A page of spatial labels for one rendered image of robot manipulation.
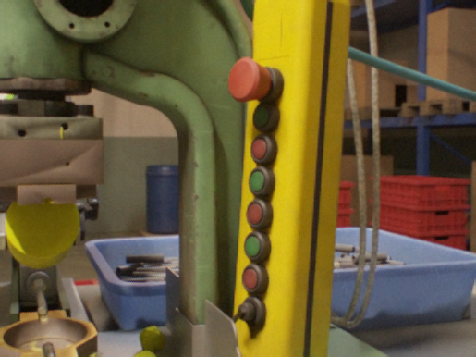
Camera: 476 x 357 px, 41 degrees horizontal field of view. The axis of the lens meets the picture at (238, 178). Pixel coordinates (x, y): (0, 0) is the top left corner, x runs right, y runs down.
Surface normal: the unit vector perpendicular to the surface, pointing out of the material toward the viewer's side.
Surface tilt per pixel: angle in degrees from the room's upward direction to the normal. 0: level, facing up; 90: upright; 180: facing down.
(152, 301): 100
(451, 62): 90
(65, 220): 74
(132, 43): 90
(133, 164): 90
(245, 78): 85
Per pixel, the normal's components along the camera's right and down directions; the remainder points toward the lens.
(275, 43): -0.74, -0.05
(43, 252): 0.31, -0.22
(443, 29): -0.95, 0.02
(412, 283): 0.31, 0.22
